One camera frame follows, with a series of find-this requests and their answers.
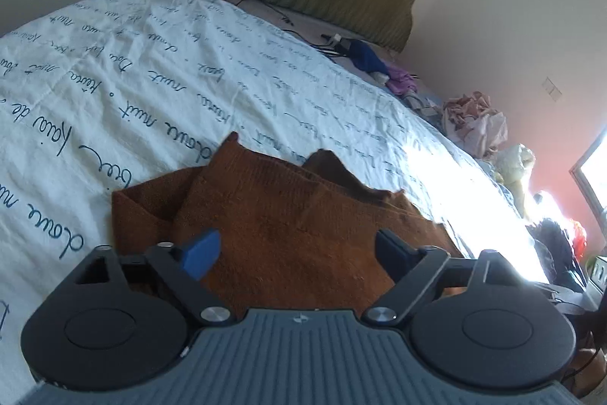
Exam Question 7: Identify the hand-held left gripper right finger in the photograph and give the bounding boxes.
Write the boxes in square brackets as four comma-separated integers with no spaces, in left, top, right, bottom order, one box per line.
[363,229,517,326]

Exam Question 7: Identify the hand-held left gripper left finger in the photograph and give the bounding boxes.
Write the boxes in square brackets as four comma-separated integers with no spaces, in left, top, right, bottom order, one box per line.
[75,229,236,329]

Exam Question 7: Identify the brown sweater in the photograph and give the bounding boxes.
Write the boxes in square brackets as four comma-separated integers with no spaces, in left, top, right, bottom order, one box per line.
[111,131,468,312]

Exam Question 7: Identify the pile of pink clothes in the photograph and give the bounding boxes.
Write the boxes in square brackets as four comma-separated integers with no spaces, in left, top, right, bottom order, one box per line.
[442,92,508,160]

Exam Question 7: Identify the dark clothes pile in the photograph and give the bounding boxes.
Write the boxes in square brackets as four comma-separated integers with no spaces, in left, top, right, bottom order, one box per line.
[525,191,598,315]

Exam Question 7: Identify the purple cloth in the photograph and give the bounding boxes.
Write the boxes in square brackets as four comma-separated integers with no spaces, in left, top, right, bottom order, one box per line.
[385,63,419,98]

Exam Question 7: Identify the white script-printed blanket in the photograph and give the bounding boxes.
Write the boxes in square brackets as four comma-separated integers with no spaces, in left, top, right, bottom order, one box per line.
[0,0,547,392]

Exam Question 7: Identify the red cloth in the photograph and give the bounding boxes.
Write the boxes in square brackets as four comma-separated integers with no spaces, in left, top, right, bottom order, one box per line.
[570,220,590,264]

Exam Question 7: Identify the blue cloth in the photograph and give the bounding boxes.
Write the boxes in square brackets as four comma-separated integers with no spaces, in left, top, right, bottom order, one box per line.
[348,39,388,74]

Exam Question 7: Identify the side window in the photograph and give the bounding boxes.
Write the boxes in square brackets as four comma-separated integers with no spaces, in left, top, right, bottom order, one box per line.
[569,143,607,218]

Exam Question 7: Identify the white light switch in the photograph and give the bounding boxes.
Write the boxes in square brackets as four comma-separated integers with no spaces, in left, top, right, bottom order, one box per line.
[542,77,563,103]

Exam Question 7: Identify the black cable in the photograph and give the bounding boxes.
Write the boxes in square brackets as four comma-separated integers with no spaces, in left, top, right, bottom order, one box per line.
[220,0,349,55]

